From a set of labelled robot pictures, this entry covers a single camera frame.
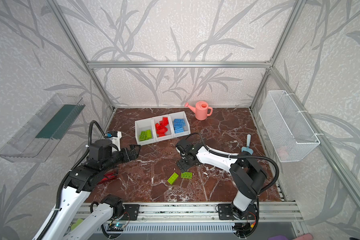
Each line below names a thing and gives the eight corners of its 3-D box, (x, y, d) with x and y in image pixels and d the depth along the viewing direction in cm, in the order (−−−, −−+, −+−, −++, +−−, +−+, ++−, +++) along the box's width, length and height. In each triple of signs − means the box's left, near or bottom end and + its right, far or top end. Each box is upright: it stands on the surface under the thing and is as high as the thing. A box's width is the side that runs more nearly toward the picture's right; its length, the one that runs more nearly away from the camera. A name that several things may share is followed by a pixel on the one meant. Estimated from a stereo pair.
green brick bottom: (167, 181, 86) (166, 180, 84) (174, 173, 89) (174, 171, 87) (171, 185, 84) (171, 184, 83) (178, 176, 87) (178, 175, 86)
